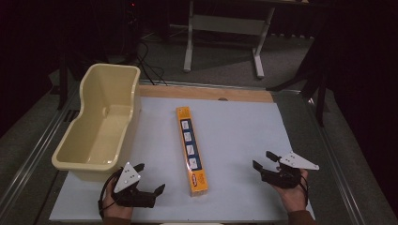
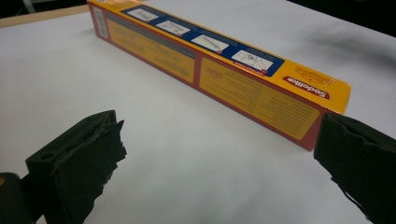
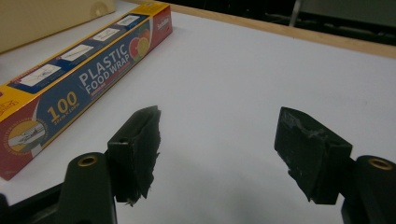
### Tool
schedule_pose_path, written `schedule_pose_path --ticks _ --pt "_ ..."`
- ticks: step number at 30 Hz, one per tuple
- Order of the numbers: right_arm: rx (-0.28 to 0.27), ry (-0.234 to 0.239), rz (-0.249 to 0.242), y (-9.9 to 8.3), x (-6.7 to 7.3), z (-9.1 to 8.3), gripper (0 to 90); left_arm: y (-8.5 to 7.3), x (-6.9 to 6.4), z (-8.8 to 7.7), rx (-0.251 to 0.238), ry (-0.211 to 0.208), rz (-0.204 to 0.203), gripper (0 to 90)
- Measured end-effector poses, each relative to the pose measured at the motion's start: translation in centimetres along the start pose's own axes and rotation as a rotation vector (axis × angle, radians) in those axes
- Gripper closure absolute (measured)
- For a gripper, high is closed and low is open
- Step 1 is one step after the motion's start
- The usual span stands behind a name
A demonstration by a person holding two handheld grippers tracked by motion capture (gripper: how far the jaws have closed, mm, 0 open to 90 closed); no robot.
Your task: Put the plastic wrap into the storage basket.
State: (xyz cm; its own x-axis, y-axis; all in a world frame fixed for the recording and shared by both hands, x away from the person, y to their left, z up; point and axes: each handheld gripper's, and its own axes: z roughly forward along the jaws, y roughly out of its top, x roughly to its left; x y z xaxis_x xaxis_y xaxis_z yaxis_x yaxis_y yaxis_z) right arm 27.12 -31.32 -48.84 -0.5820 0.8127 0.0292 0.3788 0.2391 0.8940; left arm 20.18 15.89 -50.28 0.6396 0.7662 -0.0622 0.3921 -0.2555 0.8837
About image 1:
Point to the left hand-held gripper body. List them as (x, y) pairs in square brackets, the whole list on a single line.
[(126, 178)]

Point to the black tripod stand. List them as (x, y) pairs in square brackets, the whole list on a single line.
[(316, 87)]

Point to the person's right hand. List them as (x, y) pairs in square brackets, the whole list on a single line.
[(292, 198)]

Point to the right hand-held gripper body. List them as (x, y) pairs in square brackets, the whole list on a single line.
[(286, 178)]

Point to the cream plastic tub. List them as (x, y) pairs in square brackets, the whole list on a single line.
[(103, 131)]

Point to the long orange box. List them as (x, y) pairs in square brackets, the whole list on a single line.
[(191, 150)]

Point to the white table mat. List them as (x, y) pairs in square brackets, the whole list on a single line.
[(237, 140)]

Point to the wooden board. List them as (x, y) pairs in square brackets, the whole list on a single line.
[(203, 93)]

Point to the person's left hand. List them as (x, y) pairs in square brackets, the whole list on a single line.
[(116, 206)]

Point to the metal rail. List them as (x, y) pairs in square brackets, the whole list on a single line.
[(336, 165), (34, 153)]

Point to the grey metal stand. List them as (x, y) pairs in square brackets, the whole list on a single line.
[(228, 25)]

